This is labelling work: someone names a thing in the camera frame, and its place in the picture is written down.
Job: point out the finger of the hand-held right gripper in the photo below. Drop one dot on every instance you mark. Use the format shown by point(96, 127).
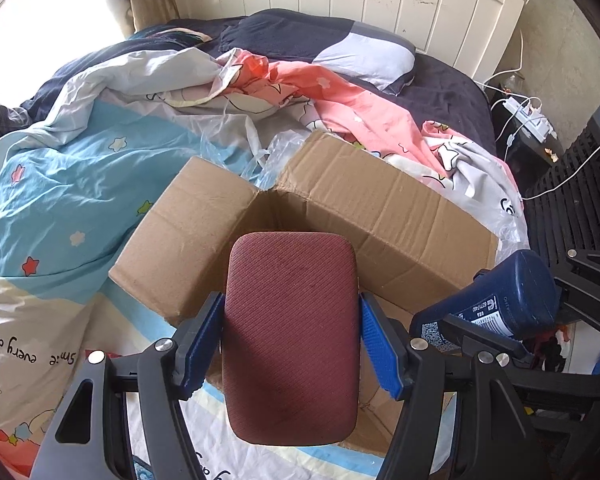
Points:
point(472, 335)
point(587, 271)

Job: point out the dark bedside table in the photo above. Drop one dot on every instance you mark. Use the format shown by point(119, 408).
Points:
point(530, 166)

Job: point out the printed cartoon quilt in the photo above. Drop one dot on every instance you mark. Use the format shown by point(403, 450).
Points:
point(80, 170)

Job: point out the navy and grey pillow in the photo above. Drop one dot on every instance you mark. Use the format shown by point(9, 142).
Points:
point(290, 35)

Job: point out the clear plastic bag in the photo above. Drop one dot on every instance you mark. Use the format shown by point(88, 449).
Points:
point(280, 152)

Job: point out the black slatted plastic crate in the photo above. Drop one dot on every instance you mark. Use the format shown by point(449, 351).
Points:
point(580, 215)

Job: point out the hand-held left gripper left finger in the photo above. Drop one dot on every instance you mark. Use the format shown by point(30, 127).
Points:
point(200, 351)

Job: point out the brown cardboard box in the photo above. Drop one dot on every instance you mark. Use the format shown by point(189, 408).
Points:
point(380, 210)

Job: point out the dark blue plastic bottle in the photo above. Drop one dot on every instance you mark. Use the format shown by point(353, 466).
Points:
point(511, 290)

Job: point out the white power strip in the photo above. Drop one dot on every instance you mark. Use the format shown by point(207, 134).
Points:
point(530, 122)

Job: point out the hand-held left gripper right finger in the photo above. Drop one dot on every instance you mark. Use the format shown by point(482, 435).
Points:
point(380, 346)

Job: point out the maroon fabric case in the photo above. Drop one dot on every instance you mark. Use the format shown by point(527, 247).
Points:
point(290, 340)

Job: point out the dark navy bed sheet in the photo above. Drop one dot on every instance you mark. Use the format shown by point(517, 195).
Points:
point(445, 97)

